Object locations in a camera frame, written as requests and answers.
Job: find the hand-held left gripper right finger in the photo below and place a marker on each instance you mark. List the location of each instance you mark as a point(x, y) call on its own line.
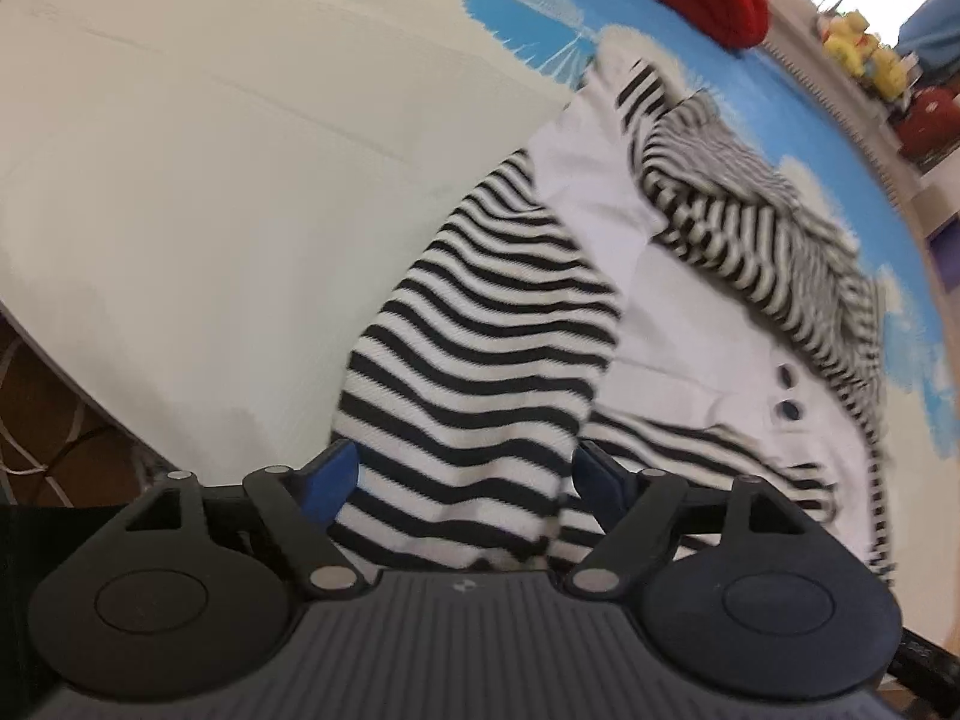
point(596, 481)

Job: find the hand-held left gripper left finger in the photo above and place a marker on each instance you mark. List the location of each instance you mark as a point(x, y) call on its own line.
point(330, 481)

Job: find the striped hooded top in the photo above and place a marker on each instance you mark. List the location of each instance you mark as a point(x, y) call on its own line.
point(487, 315)

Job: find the red plush cushion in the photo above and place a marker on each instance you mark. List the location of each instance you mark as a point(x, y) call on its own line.
point(934, 124)

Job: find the yellow round plush toy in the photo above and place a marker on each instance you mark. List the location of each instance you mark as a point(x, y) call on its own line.
point(889, 73)

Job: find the yellow green plush toy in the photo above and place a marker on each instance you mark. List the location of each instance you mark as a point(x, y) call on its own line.
point(851, 41)

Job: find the blue hanging cloth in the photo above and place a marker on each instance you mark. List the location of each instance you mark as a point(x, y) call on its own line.
point(934, 30)

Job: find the wooden bed frame rail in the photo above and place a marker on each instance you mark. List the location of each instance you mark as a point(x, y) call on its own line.
point(911, 165)

